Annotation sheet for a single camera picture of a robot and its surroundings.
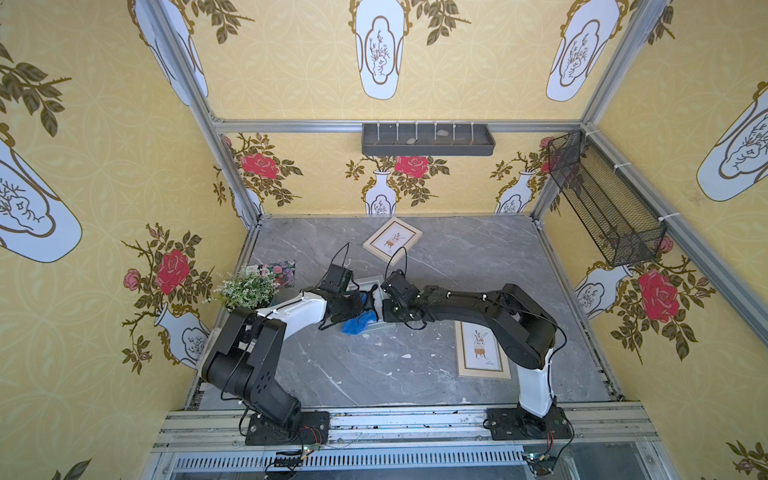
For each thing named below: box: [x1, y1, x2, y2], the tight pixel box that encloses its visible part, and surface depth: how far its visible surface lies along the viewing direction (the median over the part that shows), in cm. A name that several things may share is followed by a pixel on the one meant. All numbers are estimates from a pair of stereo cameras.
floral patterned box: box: [257, 259, 296, 288], surface depth 106 cm
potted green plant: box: [202, 264, 280, 310], surface depth 81 cm
